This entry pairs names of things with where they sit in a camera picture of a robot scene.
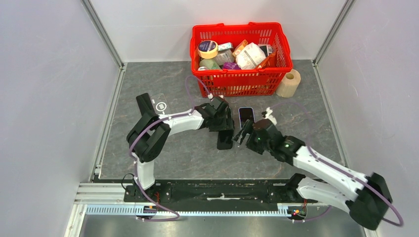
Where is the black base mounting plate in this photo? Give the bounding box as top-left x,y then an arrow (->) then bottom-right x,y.
124,178 -> 319,212

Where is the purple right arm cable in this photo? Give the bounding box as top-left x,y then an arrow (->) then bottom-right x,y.
266,101 -> 404,227

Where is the beige paper roll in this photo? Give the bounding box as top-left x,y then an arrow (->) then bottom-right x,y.
276,69 -> 301,98

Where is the dark round jar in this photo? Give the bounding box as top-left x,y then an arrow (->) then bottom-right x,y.
258,44 -> 274,57

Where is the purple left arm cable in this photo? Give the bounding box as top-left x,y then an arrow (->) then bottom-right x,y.
128,76 -> 213,222

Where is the teal small box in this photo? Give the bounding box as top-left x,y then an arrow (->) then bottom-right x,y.
218,42 -> 233,51

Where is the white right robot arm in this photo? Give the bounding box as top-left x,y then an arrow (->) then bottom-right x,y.
232,119 -> 392,230

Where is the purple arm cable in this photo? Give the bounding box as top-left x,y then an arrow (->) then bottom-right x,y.
266,101 -> 404,227
128,76 -> 213,222

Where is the green pale bottle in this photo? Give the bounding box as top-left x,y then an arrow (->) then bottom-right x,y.
199,59 -> 221,70

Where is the purple small package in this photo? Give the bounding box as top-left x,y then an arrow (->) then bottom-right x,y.
222,62 -> 241,70

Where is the grey wrapped packet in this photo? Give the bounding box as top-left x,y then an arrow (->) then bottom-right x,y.
213,49 -> 235,66

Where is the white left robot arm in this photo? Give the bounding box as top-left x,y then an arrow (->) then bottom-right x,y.
126,93 -> 234,202

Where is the white slotted cable duct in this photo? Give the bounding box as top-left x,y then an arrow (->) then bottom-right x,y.
85,202 -> 295,217

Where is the red plastic shopping basket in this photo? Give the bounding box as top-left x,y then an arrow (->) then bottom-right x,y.
190,22 -> 293,97

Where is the white crumpled paper bag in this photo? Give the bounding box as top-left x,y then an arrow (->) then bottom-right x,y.
236,43 -> 266,70

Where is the light blue phone case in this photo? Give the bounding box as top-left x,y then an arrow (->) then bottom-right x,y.
238,106 -> 255,130

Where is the clear magsafe phone case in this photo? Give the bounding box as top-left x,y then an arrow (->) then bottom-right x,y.
151,93 -> 171,115

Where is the orange small box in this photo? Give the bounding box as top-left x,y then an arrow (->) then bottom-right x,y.
232,39 -> 249,58

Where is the masking tape roll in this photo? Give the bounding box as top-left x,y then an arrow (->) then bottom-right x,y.
197,40 -> 218,59

